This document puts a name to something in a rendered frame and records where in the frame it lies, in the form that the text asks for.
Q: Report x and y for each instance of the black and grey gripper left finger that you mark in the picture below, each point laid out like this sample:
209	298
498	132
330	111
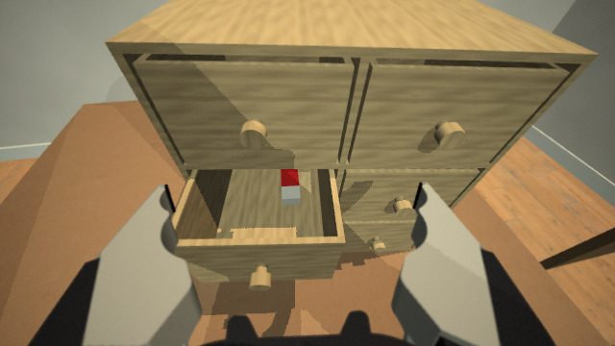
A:
134	293

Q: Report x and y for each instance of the red and white eraser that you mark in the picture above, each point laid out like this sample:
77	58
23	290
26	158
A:
290	187

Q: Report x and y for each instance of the brown wooden chest of drawers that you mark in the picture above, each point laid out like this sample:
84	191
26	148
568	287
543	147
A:
462	30

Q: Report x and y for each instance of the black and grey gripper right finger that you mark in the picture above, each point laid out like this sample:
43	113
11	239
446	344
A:
452	292

